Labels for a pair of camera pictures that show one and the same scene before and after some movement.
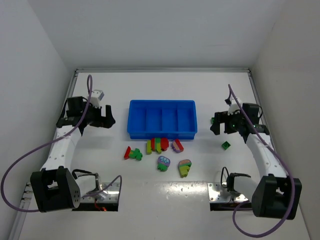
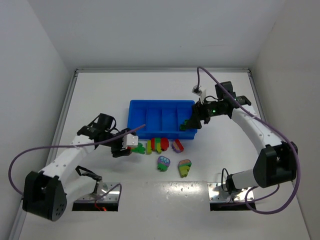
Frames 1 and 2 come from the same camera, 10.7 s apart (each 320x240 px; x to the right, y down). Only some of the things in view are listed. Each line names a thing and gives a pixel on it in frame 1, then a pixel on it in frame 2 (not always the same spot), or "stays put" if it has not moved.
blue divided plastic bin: [173, 119] stays put
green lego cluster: [136, 154] -> [140, 149]
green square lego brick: [226, 145] -> [183, 126]
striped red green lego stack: [157, 144] stays put
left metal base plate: [107, 201] stays put
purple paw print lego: [163, 163] stays put
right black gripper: [222, 120] -> [198, 114]
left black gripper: [100, 116] -> [120, 151]
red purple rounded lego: [177, 146] stays put
